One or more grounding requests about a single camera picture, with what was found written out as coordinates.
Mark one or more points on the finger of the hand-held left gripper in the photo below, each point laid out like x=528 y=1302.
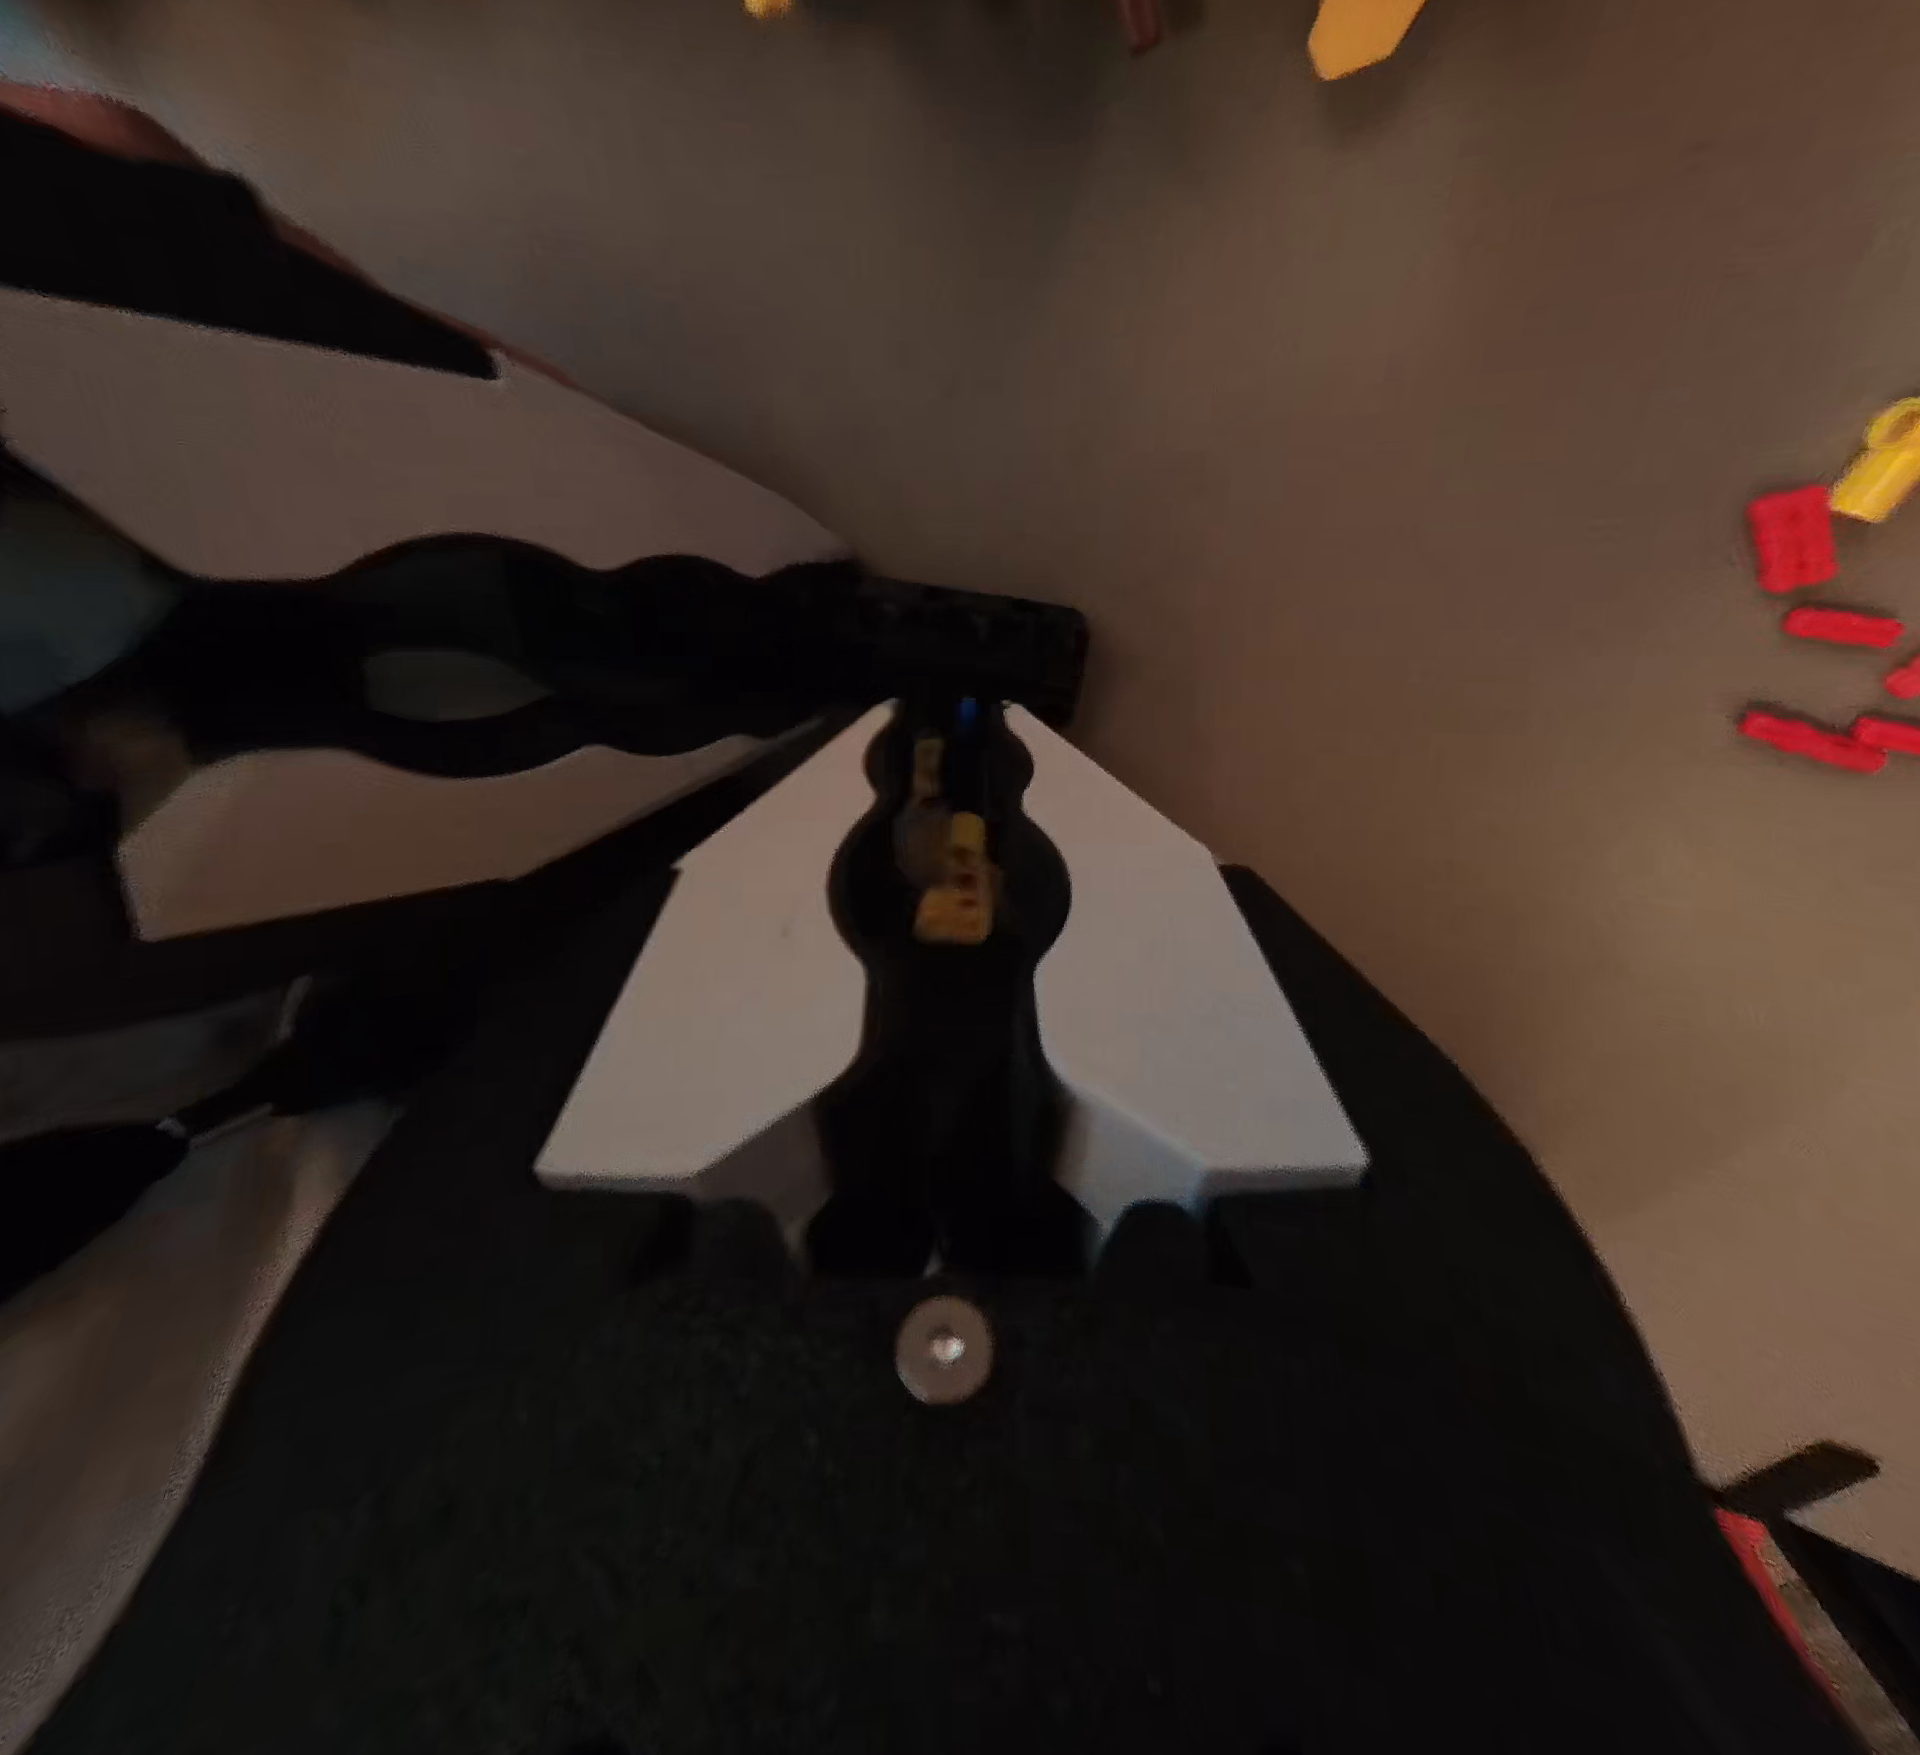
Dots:
x=421 y=840
x=375 y=464

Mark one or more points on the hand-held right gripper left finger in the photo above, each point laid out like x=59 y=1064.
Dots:
x=704 y=1020

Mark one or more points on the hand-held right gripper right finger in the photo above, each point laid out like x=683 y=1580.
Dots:
x=1185 y=1036

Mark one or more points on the black yellow toy brick subassembly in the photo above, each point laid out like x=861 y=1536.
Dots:
x=974 y=652

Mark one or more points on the white printed shirt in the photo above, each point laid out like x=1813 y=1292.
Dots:
x=120 y=1410

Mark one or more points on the scatter of coloured connector pins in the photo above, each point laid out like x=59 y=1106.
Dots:
x=1792 y=540

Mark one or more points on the red and black object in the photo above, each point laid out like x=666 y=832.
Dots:
x=1779 y=1606

